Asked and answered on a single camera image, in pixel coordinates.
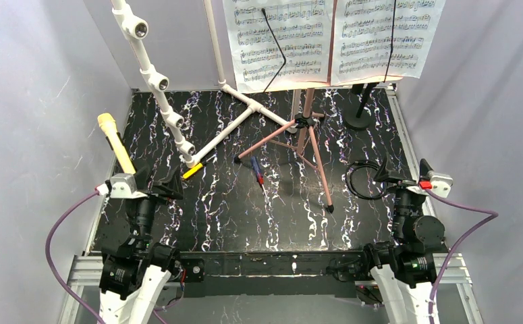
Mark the aluminium frame rail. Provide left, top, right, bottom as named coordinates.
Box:
left=67, top=251, right=483, bottom=323

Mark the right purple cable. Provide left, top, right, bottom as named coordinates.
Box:
left=424, top=188, right=500, bottom=324

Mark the black coiled cable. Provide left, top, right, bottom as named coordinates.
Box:
left=345, top=161, right=394, bottom=201

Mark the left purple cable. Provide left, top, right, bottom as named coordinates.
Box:
left=45, top=190, right=110, bottom=324

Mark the purple cable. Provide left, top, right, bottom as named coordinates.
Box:
left=424, top=188, right=500, bottom=324
left=45, top=190, right=110, bottom=324

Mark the blue red screwdriver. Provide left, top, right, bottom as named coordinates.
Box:
left=250, top=156, right=269, bottom=204

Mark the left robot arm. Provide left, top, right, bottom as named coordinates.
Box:
left=97, top=167, right=186, bottom=323

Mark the sheet music page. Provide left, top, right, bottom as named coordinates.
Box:
left=331, top=0, right=445, bottom=86
left=223, top=0, right=334, bottom=93

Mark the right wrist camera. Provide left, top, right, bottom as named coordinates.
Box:
left=418, top=171, right=453, bottom=198

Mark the pink music stand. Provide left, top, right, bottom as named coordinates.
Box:
left=233, top=76, right=405, bottom=215

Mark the white PVC pipe frame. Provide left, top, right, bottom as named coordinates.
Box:
left=109, top=0, right=299, bottom=170

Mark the black microphone on stand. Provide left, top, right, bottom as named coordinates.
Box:
left=343, top=82, right=379, bottom=131

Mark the yellow toy microphone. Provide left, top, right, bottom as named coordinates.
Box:
left=97, top=113, right=136, bottom=174

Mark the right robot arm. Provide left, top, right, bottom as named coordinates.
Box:
left=364, top=159, right=445, bottom=323

